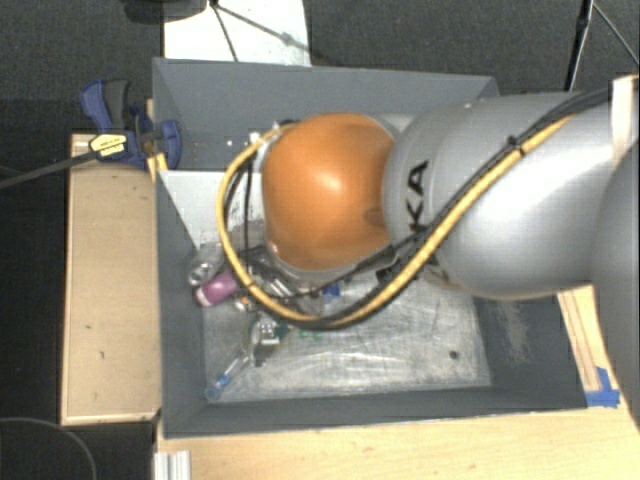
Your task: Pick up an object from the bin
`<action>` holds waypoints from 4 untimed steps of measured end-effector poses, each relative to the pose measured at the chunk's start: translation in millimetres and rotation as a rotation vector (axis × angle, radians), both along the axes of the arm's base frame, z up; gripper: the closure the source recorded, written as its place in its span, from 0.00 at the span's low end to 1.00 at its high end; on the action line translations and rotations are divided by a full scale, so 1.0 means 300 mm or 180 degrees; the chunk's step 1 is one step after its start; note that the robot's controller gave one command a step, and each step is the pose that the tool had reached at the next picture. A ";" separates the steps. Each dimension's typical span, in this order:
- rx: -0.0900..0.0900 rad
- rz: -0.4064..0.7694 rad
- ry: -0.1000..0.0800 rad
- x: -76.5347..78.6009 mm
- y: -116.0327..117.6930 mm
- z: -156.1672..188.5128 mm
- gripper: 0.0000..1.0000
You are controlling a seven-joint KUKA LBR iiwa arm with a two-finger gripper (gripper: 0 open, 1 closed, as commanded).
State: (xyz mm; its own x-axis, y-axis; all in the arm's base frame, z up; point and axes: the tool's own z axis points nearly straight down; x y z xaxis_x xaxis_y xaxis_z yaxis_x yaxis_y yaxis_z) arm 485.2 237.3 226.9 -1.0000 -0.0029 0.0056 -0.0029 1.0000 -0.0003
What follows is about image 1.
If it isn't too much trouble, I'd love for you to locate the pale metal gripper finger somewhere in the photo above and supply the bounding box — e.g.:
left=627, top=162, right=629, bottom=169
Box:
left=253, top=320, right=281, bottom=368
left=241, top=317, right=257, bottom=358

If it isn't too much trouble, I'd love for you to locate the clear pen with blue cap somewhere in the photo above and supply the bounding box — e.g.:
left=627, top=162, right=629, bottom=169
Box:
left=203, top=356, right=251, bottom=402

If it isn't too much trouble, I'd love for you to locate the purple cup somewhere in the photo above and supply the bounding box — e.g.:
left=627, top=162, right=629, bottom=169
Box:
left=194, top=271, right=237, bottom=309

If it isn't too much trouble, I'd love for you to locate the clear plastic bottle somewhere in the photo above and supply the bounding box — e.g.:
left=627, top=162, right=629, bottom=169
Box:
left=188, top=242, right=224, bottom=289

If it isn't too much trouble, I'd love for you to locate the grey metal bin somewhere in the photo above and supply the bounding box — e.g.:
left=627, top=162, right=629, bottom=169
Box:
left=151, top=56, right=589, bottom=439

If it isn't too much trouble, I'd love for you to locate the pale wood flat board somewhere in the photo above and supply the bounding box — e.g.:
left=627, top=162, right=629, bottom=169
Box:
left=60, top=134, right=162, bottom=425

